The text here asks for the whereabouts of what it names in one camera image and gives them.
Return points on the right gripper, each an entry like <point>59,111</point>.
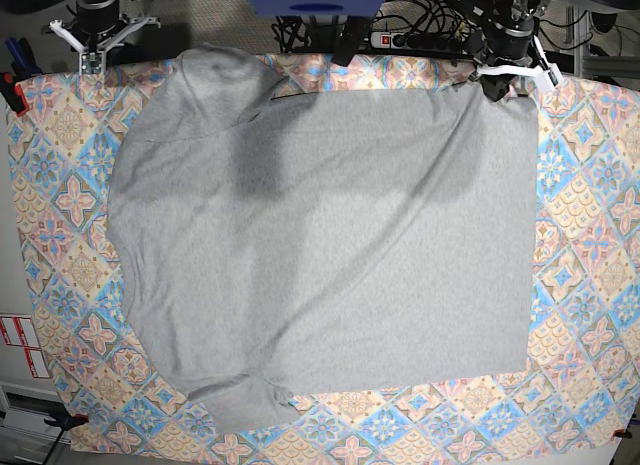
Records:
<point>96,20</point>

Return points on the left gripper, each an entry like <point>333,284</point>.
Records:
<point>506,42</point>

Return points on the grey T-shirt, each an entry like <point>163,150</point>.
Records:
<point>324,242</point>

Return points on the left edge spring clamp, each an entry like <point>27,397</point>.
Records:
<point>10,89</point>

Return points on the white power strip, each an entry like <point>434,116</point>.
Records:
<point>423,41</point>

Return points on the black table clamp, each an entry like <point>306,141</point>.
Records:
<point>355,30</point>

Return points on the red white labels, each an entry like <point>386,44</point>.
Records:
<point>18,331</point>

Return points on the bottom right spring clamp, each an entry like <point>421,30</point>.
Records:
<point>623,434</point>

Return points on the bottom left spring clamp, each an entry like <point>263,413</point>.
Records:
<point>65,421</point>

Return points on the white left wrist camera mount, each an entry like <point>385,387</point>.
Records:
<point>546,75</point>

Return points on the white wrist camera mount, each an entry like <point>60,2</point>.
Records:
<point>546,75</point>
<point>93,51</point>

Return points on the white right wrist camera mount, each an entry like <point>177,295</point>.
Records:
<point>93,51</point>

